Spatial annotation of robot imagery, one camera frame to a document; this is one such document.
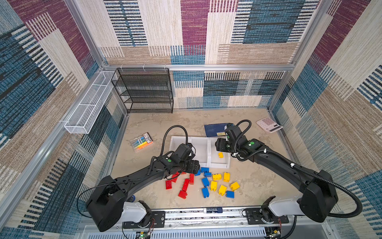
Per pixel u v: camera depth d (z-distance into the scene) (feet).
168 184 2.75
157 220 2.40
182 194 2.66
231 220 2.44
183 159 2.16
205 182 2.73
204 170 2.86
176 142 3.25
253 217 2.39
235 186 2.71
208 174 2.85
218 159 3.06
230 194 2.66
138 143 3.28
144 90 3.57
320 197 1.35
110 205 1.33
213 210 2.44
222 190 2.60
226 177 2.74
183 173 2.39
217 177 2.79
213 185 2.67
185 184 2.71
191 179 2.79
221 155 3.08
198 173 2.74
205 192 2.63
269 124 3.55
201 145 3.26
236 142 1.99
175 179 2.85
